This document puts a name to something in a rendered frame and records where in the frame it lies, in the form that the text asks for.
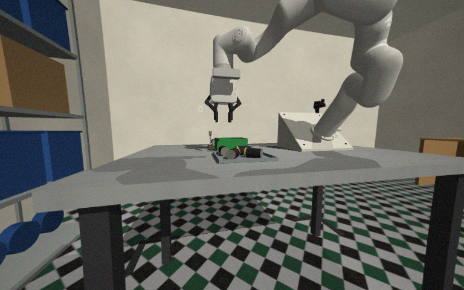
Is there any green open box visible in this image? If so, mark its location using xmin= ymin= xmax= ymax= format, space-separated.
xmin=214 ymin=137 xmax=248 ymax=151

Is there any tan flat circuit board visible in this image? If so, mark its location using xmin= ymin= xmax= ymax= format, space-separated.
xmin=208 ymin=131 xmax=214 ymax=148

